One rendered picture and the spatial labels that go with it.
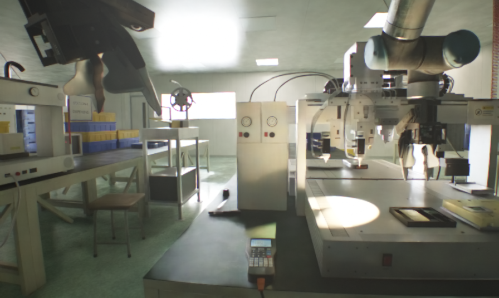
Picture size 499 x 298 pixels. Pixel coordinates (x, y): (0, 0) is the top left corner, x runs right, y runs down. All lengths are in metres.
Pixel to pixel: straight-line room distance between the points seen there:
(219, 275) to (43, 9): 0.62
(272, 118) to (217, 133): 7.26
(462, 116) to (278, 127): 0.71
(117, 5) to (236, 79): 7.88
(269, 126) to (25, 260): 1.81
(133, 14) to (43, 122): 2.01
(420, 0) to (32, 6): 0.58
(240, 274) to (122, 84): 0.53
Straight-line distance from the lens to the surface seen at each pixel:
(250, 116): 1.05
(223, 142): 8.23
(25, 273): 2.24
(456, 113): 1.20
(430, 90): 0.76
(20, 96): 2.13
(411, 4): 0.57
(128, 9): 0.41
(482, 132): 1.32
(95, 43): 0.37
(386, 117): 0.95
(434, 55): 0.66
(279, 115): 1.04
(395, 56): 0.62
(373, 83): 0.94
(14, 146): 2.32
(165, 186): 3.12
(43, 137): 2.38
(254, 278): 0.65
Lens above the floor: 1.13
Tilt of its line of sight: 4 degrees down
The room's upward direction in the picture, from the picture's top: straight up
